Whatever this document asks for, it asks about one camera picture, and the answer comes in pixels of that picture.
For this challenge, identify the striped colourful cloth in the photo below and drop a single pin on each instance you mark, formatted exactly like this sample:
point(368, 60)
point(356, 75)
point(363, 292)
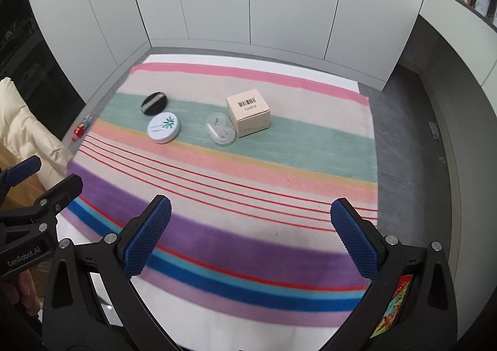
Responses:
point(233, 180)

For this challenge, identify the grey floor socket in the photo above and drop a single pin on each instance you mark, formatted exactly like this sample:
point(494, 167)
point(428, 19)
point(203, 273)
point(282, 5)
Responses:
point(434, 131)

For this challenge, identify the cream puffy jacket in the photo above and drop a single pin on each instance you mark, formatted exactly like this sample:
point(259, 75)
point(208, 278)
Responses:
point(27, 129)

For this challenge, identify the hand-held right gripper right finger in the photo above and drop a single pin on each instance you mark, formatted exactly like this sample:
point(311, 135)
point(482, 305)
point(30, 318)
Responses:
point(355, 238)

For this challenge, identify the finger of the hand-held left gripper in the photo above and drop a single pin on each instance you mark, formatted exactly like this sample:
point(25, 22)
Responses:
point(62, 192)
point(21, 173)

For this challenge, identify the small cream carton box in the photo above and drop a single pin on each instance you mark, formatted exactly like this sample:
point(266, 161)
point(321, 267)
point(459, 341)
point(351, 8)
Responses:
point(248, 114)

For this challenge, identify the small red-capped bottle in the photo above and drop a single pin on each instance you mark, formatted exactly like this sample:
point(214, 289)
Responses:
point(80, 129)

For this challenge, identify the black round compact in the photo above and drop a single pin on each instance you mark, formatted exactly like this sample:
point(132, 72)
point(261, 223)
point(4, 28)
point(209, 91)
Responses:
point(154, 103)

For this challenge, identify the small clear round case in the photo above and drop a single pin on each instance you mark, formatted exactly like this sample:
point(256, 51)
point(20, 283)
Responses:
point(219, 131)

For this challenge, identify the colourful printed packet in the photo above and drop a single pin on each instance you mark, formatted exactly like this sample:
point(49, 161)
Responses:
point(392, 306)

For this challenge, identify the person's left hand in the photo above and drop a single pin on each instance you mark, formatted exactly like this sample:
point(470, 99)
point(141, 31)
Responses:
point(25, 291)

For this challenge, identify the white round compact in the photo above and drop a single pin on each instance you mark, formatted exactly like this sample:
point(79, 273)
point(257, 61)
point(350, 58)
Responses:
point(163, 126)

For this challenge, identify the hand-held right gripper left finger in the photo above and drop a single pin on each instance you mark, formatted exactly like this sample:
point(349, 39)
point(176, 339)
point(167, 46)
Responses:
point(149, 236)

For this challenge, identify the black glass cabinet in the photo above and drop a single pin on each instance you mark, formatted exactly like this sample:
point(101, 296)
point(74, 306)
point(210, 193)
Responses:
point(31, 48)

